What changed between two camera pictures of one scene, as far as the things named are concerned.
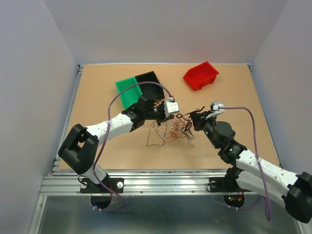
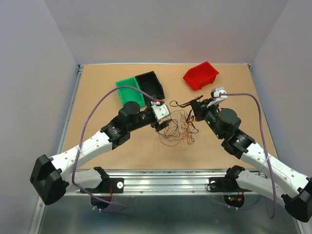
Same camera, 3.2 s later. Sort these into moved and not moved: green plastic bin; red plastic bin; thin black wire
Moved: thin black wire
Not moved: green plastic bin; red plastic bin
